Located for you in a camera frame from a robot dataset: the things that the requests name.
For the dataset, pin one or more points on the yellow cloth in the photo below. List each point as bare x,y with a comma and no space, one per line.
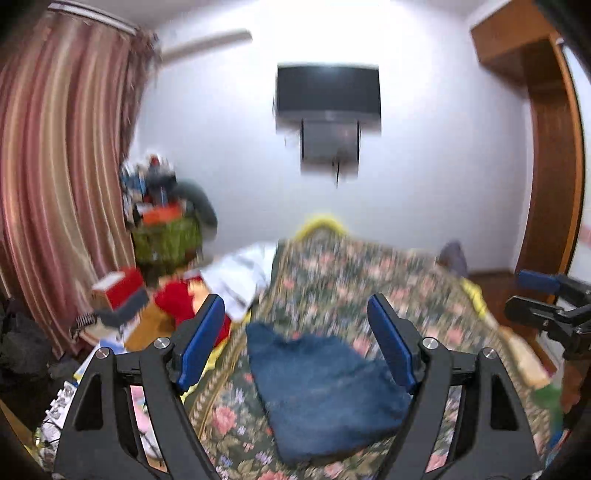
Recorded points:
318,225

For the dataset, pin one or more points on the purple grey bag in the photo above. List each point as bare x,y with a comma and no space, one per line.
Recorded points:
455,257

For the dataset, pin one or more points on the floral blanket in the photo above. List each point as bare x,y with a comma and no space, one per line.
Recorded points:
323,286

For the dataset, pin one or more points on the white air conditioner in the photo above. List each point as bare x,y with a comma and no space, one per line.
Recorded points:
207,42

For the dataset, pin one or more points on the wooden side table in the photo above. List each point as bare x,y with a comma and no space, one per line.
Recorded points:
150,325

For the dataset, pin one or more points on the striped red curtain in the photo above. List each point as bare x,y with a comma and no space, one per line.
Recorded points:
60,184

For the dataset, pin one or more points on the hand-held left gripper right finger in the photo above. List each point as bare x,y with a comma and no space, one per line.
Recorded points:
392,346

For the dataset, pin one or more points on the red box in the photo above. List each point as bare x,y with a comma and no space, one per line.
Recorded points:
119,288

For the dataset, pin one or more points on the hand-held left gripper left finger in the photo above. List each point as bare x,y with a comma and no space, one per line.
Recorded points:
203,341

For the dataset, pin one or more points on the grey television wall box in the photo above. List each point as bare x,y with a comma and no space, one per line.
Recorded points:
330,145

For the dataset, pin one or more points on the pile of printed papers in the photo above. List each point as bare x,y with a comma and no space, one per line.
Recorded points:
57,408

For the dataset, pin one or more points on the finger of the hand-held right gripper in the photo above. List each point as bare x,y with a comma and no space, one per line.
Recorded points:
531,311
538,280

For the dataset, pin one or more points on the pile of small clutter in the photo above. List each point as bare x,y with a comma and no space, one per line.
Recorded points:
147,182

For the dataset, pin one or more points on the grey garment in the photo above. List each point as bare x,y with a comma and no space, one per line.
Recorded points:
198,203

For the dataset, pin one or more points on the black bag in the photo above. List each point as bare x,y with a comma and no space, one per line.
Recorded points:
21,346

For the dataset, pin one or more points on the blue denim jeans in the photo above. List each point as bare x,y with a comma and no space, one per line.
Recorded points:
318,387

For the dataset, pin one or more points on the white cloth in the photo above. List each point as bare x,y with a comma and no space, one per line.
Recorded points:
240,279

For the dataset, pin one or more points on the brown wooden wardrobe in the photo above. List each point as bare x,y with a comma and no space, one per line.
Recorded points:
508,41

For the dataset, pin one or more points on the red cloth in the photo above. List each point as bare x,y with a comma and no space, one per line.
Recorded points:
180,302

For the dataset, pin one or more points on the green basket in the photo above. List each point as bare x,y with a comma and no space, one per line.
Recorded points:
167,240

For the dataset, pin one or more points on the black wall television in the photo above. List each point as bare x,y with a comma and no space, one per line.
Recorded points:
328,90

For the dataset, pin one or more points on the wooden door frame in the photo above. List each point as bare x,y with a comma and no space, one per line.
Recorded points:
549,184

